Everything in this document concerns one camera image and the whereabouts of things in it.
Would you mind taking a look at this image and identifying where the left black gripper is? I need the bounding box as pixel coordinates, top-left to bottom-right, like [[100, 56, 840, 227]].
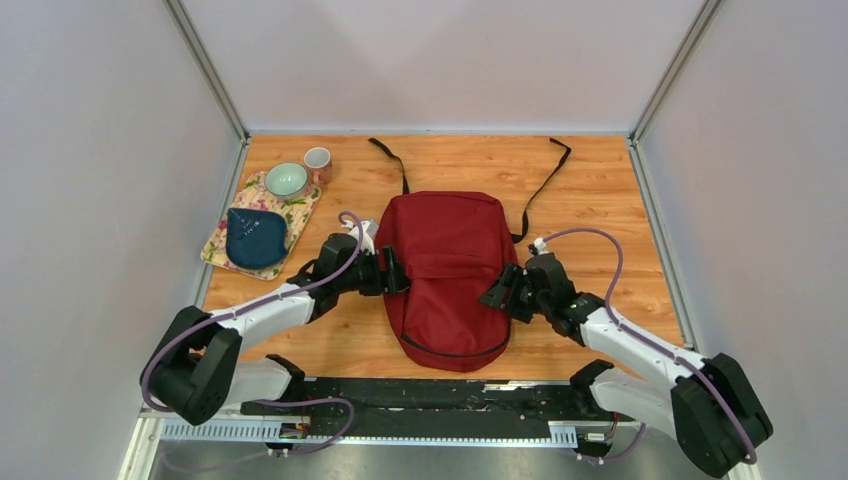
[[336, 245, 416, 297]]

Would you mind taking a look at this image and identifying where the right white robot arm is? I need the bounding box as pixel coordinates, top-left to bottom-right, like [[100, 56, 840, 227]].
[[479, 253, 774, 478]]

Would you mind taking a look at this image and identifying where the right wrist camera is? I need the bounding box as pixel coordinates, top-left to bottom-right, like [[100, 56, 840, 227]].
[[527, 237, 549, 257]]

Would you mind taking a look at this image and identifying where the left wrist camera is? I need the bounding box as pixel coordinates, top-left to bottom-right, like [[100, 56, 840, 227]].
[[360, 219, 379, 254]]

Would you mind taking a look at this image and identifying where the red backpack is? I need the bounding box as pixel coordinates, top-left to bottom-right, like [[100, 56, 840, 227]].
[[367, 137, 573, 373]]

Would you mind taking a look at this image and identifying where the pink ceramic mug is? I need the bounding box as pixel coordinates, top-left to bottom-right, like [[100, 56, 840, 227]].
[[303, 147, 333, 187]]

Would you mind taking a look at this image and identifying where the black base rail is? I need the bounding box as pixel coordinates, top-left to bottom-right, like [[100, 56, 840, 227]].
[[240, 377, 633, 457]]

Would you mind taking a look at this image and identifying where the light green ceramic bowl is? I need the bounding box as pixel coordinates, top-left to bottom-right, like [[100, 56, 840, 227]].
[[264, 162, 311, 201]]

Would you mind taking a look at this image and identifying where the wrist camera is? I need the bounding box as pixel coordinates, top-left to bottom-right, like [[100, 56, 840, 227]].
[[527, 237, 549, 257], [360, 219, 379, 254]]

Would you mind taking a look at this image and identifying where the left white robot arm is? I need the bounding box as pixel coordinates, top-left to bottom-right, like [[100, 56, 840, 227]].
[[140, 233, 411, 425]]

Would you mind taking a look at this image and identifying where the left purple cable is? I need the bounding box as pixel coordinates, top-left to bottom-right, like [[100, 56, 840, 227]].
[[140, 210, 366, 475]]

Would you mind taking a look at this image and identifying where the dark blue leaf plate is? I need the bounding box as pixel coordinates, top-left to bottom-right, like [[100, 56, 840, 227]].
[[225, 208, 289, 270]]

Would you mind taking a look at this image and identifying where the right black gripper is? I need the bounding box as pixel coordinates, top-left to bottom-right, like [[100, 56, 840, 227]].
[[476, 263, 550, 325]]

